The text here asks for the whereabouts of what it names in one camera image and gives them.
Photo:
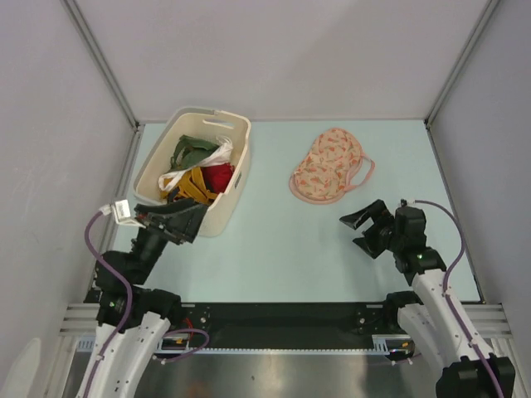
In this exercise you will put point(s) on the red lace bra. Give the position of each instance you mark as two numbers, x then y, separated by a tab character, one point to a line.
217	177

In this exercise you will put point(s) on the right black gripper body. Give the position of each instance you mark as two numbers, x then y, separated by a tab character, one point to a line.
396	241

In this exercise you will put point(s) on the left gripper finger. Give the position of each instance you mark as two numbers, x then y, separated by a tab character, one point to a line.
193	220
168	209

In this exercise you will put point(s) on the pink floral mesh laundry bag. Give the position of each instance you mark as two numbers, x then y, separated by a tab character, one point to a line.
326	173

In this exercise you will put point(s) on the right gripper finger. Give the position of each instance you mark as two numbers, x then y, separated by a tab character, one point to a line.
372	212
372	244

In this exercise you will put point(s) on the left aluminium corner post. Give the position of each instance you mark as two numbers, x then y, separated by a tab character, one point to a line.
95	52

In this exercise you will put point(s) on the aluminium corner post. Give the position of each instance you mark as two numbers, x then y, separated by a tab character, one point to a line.
472	40
95	52

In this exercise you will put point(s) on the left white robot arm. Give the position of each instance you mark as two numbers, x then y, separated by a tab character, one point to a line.
132	320

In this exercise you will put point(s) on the mustard yellow garment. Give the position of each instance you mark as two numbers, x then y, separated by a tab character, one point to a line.
191	185

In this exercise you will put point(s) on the cream plastic laundry basket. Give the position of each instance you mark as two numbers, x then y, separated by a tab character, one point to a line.
208	124

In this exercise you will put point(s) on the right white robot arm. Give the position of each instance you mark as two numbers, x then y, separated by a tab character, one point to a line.
462	362

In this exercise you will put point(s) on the green garment in basket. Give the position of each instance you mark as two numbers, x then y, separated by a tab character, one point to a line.
190	151

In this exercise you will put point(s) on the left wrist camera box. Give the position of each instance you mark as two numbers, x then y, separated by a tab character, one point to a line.
120	212

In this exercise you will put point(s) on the white garment in basket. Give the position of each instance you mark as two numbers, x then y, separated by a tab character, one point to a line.
168	180

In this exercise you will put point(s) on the right aluminium corner post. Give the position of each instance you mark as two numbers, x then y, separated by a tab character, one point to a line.
472	40

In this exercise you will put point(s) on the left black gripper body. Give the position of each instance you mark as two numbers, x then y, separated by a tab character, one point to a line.
171	229

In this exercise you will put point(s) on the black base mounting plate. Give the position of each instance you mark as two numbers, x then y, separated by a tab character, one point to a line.
292	326

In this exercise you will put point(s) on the grey slotted cable duct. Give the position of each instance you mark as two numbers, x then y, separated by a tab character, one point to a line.
379	348

